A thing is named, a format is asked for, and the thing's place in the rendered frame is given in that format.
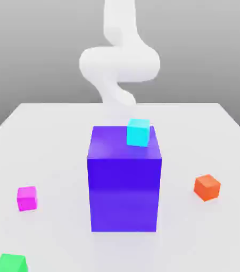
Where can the small magenta cube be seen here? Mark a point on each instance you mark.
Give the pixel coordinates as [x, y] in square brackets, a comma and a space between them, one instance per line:
[27, 199]

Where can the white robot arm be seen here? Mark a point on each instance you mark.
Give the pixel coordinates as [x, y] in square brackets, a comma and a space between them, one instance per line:
[119, 63]

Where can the small orange cube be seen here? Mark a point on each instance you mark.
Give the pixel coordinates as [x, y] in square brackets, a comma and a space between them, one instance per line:
[207, 188]

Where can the small green cube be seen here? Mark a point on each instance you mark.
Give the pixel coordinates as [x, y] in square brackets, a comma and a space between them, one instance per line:
[10, 263]

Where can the small cyan cube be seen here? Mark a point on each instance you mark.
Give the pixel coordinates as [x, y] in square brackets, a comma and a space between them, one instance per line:
[138, 133]

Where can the large purple box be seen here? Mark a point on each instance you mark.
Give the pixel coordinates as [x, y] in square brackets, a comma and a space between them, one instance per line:
[124, 191]

